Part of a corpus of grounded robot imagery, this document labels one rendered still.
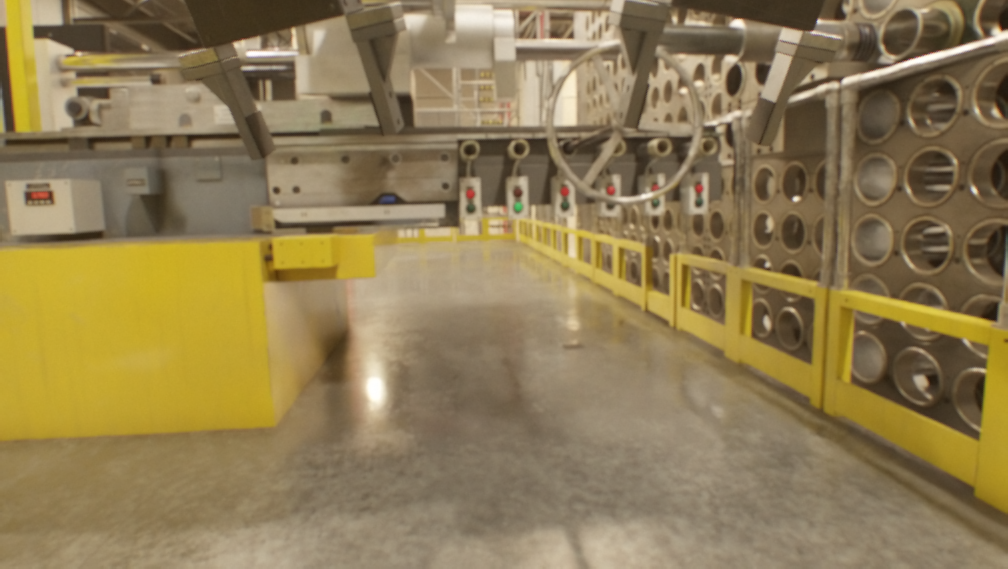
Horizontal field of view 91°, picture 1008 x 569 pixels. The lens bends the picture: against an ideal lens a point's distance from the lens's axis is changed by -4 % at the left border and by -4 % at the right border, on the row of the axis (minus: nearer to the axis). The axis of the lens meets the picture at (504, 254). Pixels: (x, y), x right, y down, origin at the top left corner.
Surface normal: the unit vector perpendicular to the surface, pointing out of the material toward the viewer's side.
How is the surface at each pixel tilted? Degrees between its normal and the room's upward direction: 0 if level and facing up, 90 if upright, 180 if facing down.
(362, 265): 90
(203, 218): 90
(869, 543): 0
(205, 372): 90
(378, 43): 114
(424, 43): 121
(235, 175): 90
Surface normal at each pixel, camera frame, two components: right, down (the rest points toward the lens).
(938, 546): -0.03, -0.99
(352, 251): 0.11, 0.11
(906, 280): -0.99, 0.04
